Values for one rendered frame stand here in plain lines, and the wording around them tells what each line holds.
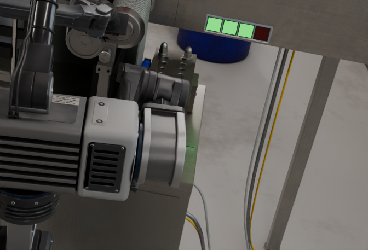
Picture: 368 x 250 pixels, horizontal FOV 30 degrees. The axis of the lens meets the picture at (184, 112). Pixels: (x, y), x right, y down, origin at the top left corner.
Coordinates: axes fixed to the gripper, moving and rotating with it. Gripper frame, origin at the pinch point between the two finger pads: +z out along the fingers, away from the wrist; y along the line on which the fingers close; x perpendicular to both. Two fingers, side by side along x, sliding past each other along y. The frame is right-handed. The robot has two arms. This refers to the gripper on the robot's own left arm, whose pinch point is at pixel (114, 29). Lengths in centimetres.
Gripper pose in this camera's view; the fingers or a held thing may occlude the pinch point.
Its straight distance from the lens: 222.4
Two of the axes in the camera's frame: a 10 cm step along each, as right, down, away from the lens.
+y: 9.9, 1.6, -0.4
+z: 0.1, 1.5, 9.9
